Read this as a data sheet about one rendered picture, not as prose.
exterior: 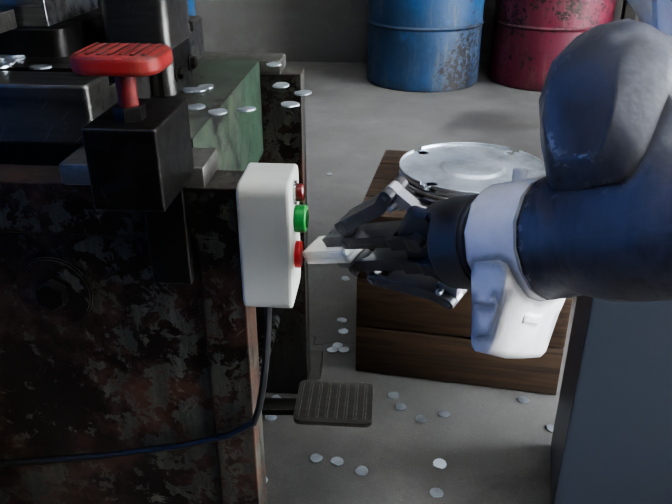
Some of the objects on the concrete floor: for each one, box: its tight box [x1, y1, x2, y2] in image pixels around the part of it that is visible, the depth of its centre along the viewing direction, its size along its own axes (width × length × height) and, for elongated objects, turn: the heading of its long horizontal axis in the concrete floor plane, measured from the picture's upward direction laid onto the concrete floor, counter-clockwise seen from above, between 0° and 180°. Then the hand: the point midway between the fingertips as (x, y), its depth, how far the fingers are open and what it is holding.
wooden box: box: [355, 150, 573, 395], centre depth 149 cm, size 40×38×35 cm
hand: (334, 248), depth 70 cm, fingers closed
